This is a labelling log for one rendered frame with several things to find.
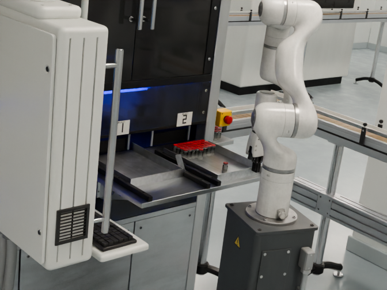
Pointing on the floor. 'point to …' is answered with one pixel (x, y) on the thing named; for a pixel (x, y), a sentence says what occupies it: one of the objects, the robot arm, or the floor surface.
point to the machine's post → (207, 132)
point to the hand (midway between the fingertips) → (255, 167)
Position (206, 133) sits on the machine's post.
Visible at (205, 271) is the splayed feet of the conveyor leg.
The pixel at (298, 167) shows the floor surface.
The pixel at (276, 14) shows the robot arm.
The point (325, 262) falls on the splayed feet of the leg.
